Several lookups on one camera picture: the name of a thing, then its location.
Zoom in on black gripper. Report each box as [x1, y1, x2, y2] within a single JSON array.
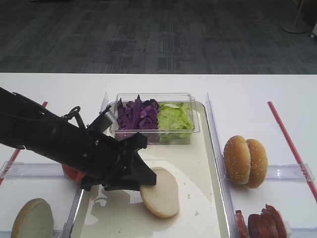
[[79, 130, 157, 191]]

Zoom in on bun slice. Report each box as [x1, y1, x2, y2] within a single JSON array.
[[140, 167, 180, 218], [10, 198, 54, 238]]

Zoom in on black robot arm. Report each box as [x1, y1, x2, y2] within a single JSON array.
[[0, 89, 157, 191]]

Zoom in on green lettuce leaves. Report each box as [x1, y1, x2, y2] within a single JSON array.
[[158, 102, 193, 144]]

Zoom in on left tomato slice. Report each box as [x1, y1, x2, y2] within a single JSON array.
[[62, 165, 85, 182]]

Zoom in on dark meat patty stack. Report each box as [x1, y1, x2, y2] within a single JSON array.
[[247, 204, 290, 238]]

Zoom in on white cheese block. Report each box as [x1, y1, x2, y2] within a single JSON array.
[[284, 221, 293, 238]]

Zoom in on shredded purple cabbage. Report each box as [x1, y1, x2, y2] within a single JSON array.
[[117, 96, 159, 130]]

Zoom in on clear plastic salad container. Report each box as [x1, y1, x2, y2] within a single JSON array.
[[108, 93, 200, 144]]

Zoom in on metal baking tray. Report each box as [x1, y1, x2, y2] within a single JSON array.
[[71, 102, 230, 238]]

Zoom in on left sesame top bun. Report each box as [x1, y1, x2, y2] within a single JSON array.
[[223, 135, 251, 185]]

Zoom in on sesame bun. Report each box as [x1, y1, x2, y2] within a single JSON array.
[[246, 139, 268, 188], [223, 135, 251, 185]]

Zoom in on right sesame top bun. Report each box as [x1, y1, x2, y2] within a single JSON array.
[[246, 139, 268, 188]]

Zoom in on left red straw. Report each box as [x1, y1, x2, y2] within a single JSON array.
[[0, 101, 49, 186]]

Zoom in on red straw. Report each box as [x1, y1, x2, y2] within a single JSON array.
[[267, 101, 317, 200], [0, 101, 49, 186]]

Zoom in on red sausage slice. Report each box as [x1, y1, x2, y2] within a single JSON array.
[[235, 210, 248, 238]]

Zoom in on right red straw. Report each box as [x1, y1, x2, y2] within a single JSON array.
[[267, 101, 317, 200]]

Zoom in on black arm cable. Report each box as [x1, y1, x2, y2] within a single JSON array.
[[60, 106, 87, 129]]

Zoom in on clear right long rail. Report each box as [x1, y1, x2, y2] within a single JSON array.
[[206, 94, 240, 238]]

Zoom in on clear top bun holder rail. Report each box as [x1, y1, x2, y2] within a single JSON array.
[[219, 163, 317, 181]]

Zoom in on clear tomato holder rail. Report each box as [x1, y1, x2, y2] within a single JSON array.
[[0, 161, 66, 179]]

